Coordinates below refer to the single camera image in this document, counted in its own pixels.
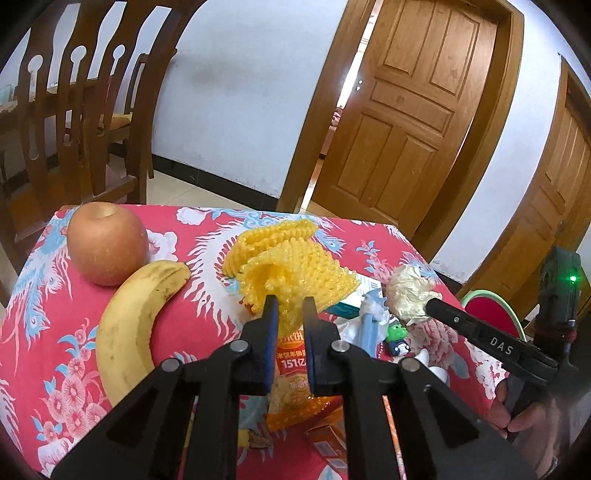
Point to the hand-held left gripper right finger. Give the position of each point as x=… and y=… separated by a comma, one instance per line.
x=308, y=341

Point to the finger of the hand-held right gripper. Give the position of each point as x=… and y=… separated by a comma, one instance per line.
x=480, y=334

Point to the person's right hand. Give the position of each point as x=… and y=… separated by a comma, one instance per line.
x=531, y=422

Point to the wooden panel door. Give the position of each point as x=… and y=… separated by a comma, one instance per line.
x=406, y=106
x=558, y=184

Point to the yellow banana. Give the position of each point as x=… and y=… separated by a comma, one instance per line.
x=124, y=332

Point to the yellow seat cushion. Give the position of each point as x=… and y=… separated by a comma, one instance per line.
x=121, y=121

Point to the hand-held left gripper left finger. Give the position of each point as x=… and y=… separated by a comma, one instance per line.
x=270, y=332

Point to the cream paper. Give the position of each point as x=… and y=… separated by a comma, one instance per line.
x=411, y=295

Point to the orange cardboard box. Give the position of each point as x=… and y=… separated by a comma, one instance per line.
x=325, y=441

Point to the red floral tablecloth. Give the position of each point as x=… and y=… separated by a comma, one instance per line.
x=198, y=318

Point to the white plastic item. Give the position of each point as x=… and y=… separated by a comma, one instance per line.
x=434, y=367

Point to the wooden door frame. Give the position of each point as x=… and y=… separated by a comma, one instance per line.
x=498, y=251
x=494, y=134

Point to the white teal carton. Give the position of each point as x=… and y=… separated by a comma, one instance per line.
x=355, y=295

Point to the orange snack packet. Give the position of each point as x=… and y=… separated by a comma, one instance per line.
x=288, y=383

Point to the yellow foam fruit net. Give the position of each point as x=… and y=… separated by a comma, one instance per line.
x=286, y=263

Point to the wooden chair with cushion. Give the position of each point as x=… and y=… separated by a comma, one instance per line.
x=143, y=101

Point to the red apple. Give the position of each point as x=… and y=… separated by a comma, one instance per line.
x=107, y=244

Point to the green toy figure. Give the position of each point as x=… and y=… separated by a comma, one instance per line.
x=396, y=339

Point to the red bin with green rim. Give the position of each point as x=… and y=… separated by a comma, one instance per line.
x=489, y=314

